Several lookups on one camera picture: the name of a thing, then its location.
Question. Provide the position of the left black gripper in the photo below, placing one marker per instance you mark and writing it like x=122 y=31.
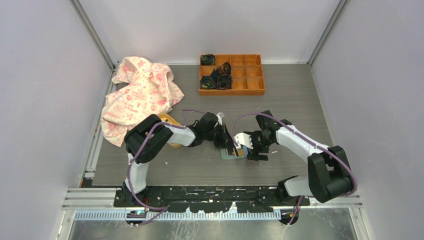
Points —
x=225 y=139

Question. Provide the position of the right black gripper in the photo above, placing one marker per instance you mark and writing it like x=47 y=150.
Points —
x=253 y=154

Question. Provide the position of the light green card holder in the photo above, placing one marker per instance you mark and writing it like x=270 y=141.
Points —
x=222 y=154

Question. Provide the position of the yellow oval tray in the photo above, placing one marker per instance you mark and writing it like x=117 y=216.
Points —
x=167 y=118

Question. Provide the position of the yellow credit card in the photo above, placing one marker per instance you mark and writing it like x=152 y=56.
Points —
x=240 y=153

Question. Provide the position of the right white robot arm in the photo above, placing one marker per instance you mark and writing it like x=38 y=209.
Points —
x=328 y=171

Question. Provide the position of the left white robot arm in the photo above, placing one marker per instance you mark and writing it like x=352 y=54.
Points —
x=146 y=140

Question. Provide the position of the dark rolled sock bottom-middle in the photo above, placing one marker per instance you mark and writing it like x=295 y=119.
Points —
x=224 y=82

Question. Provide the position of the dark rolled sock bottom-left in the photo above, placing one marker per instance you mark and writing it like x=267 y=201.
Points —
x=206 y=83

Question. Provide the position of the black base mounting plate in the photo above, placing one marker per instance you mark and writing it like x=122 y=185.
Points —
x=209 y=199

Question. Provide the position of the orange compartment organizer box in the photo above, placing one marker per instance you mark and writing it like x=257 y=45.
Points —
x=246 y=71

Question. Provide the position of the dark rolled sock middle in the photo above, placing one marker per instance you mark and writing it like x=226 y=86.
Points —
x=224 y=69

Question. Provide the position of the dark rolled sock top-left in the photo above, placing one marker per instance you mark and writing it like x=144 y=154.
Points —
x=207 y=60

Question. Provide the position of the pink patterned cloth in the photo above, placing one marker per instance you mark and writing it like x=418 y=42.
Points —
x=149 y=89

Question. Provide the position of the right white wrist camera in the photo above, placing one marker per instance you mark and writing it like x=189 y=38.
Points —
x=243 y=140

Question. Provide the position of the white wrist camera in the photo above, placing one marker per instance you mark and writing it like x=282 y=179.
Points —
x=243 y=140
x=220 y=116

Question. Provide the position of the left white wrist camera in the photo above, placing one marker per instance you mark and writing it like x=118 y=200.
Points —
x=220 y=116

